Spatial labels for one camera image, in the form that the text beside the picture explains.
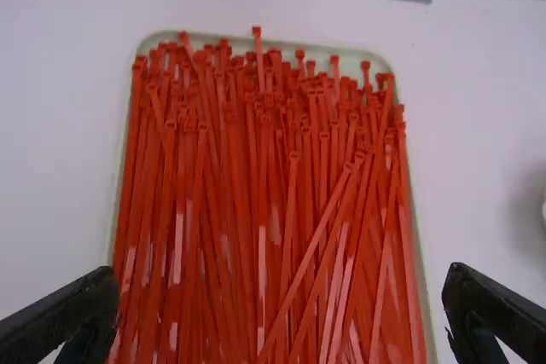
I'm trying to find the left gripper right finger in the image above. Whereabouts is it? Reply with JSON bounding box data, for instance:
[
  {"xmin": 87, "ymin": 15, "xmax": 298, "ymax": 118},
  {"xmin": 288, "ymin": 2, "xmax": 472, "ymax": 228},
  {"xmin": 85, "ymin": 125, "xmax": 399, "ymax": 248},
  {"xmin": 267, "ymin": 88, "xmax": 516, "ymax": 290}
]
[{"xmin": 440, "ymin": 261, "xmax": 546, "ymax": 364}]

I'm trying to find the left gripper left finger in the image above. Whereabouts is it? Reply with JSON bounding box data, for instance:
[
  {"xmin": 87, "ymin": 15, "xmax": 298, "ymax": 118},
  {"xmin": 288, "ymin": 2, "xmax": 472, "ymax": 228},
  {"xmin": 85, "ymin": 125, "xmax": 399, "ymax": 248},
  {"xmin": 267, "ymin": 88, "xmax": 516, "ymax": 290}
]
[{"xmin": 0, "ymin": 265, "xmax": 121, "ymax": 364}]

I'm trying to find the pale tray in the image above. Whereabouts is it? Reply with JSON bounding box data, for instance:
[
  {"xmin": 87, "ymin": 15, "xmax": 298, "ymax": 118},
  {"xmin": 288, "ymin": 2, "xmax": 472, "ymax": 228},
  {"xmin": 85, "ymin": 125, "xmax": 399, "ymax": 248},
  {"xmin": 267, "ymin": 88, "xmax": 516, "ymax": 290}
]
[{"xmin": 104, "ymin": 30, "xmax": 440, "ymax": 364}]

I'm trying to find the row of orange cable ties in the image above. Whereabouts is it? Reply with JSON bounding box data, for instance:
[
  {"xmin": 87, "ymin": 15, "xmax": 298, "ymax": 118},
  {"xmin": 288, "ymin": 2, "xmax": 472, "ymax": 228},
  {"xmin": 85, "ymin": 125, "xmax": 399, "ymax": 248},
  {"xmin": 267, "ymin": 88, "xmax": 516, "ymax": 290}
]
[{"xmin": 106, "ymin": 25, "xmax": 430, "ymax": 364}]

